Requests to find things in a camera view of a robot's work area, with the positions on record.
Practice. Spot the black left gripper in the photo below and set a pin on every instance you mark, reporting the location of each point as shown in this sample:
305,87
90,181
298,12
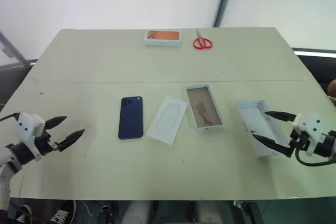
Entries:
46,142

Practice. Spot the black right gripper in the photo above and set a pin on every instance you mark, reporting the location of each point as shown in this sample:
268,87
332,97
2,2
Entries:
300,140

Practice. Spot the white box lid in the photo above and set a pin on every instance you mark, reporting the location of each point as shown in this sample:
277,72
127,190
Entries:
254,119

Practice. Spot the dark blue smartphone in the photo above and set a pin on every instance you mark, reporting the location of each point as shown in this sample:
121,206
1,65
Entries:
131,119

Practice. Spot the white cardboard insert tray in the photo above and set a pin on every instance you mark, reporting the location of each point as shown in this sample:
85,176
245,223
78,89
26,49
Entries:
168,119

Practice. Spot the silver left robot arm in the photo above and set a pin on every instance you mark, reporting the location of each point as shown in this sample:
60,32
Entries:
23,154

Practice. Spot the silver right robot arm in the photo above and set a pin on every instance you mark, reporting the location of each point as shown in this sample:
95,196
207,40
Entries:
325,145

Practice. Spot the white box base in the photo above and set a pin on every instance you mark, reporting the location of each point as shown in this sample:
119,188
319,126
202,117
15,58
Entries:
204,108

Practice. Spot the orange print phone box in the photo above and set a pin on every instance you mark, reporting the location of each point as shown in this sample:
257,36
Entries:
162,36

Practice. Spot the bystander person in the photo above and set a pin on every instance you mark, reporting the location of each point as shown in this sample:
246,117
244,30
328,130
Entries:
332,87

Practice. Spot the black white sneaker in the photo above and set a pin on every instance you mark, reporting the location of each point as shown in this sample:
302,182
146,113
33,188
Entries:
25,214
63,213

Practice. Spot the small black device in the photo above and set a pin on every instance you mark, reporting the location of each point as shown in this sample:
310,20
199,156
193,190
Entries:
106,213

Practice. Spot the grey metal bar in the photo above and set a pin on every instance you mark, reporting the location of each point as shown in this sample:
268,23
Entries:
10,48

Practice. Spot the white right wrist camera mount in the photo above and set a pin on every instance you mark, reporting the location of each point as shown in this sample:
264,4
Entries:
307,121

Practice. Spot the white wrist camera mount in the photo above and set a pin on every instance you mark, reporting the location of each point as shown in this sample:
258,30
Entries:
26,124
307,121

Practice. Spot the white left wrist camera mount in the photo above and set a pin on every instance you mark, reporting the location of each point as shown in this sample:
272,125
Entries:
26,124

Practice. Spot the black metal bracket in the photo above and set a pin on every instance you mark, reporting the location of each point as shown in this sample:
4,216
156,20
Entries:
252,212

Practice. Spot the dark horizontal rail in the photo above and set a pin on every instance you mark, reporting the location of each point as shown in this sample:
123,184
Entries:
315,52

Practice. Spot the dark window frame post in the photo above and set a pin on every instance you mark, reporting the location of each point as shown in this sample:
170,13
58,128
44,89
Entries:
223,1

